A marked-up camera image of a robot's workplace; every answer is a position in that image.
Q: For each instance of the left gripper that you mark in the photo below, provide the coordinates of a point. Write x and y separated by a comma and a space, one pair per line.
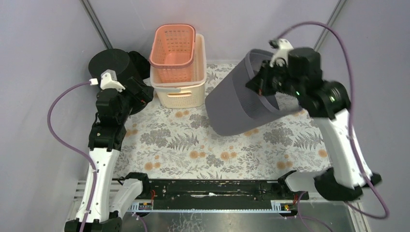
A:
140, 91

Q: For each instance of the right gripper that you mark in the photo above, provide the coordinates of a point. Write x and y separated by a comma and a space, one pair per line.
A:
258, 84

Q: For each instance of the black round waste bin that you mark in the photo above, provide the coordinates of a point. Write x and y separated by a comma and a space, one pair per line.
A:
113, 59

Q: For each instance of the grey ribbed waste bin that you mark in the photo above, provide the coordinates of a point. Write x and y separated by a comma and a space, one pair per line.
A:
234, 109

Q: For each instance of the pink plastic basket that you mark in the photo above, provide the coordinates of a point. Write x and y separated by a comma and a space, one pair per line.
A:
172, 52

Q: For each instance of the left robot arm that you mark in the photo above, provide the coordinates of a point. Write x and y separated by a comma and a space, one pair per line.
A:
96, 213

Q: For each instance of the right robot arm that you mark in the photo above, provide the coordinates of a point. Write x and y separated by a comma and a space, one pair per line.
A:
329, 107

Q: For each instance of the black cloth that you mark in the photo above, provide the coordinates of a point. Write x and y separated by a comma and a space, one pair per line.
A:
141, 63

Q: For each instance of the cream plastic basket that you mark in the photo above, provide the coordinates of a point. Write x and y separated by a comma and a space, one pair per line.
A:
184, 94

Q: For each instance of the floral table mat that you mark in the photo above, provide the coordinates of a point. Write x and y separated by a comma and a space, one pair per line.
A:
179, 143

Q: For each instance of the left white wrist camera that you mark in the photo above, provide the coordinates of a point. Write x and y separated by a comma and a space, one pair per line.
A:
108, 80

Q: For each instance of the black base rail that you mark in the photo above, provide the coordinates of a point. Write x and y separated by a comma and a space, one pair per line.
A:
188, 195

